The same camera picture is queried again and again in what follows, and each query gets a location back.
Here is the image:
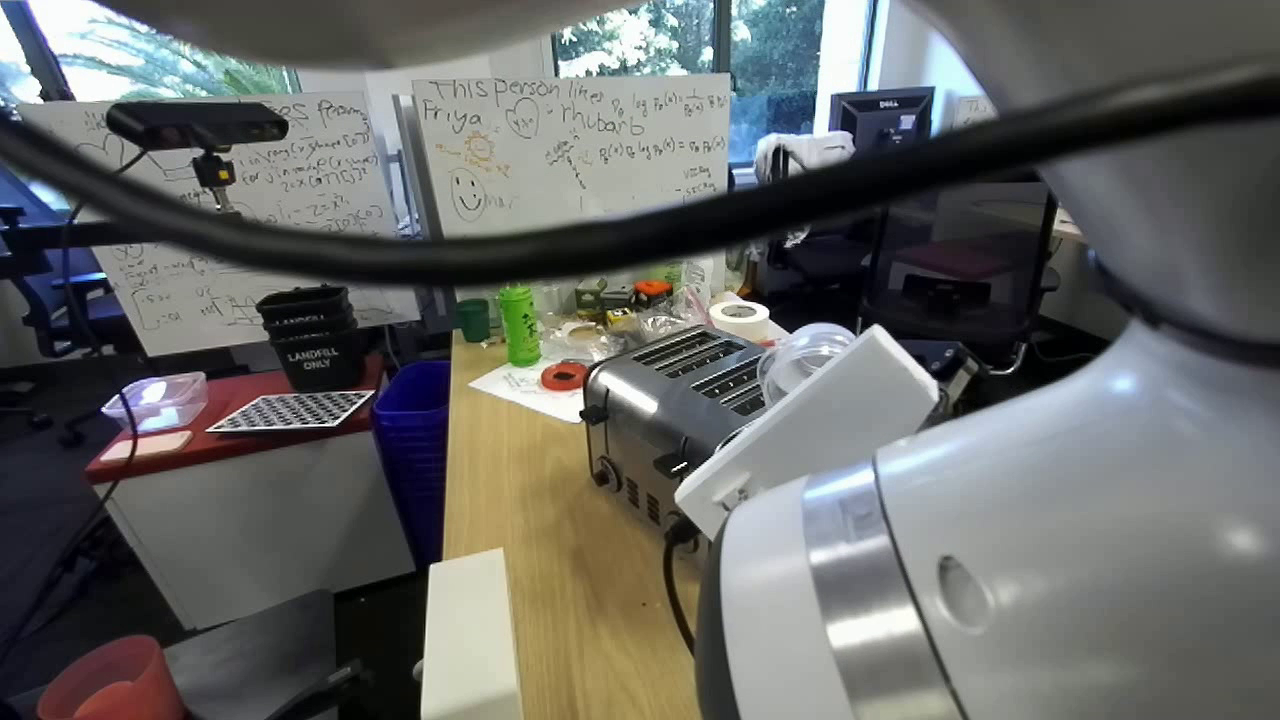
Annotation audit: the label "blue bin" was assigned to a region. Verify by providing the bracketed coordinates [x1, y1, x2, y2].
[373, 361, 452, 564]

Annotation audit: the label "whiteboard with writing right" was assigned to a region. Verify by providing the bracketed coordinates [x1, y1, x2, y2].
[411, 75, 731, 236]

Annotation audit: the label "red round stool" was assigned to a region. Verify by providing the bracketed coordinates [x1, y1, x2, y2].
[35, 636, 184, 720]

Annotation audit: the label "green plastic bottle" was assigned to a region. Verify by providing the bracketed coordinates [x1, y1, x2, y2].
[497, 284, 538, 366]

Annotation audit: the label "white paper sheet with drawing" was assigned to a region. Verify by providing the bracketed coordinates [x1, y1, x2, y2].
[472, 364, 582, 423]

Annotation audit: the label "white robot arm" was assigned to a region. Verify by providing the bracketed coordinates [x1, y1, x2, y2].
[109, 0, 1280, 720]

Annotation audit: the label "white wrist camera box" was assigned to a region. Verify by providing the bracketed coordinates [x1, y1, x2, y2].
[675, 322, 941, 534]

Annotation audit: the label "black stereo camera on mount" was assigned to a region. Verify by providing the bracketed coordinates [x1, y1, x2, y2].
[102, 101, 288, 149]

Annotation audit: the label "checkerboard calibration board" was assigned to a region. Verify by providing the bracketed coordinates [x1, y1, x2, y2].
[212, 386, 373, 435]

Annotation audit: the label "white tape roll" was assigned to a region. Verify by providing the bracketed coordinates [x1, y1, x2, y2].
[707, 295, 769, 344]

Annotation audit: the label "clear plastic container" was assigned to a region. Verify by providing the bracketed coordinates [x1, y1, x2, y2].
[101, 370, 209, 430]

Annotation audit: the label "black stacked containers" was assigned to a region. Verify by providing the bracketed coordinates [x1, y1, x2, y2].
[256, 284, 364, 393]

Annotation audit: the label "small clear plastic bowl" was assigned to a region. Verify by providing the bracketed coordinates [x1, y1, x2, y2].
[757, 322, 855, 405]

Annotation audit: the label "white rectangular box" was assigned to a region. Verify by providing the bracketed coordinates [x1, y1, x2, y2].
[418, 549, 525, 720]

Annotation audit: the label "black silver four-slot toaster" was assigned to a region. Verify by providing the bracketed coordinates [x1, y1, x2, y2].
[581, 326, 763, 532]

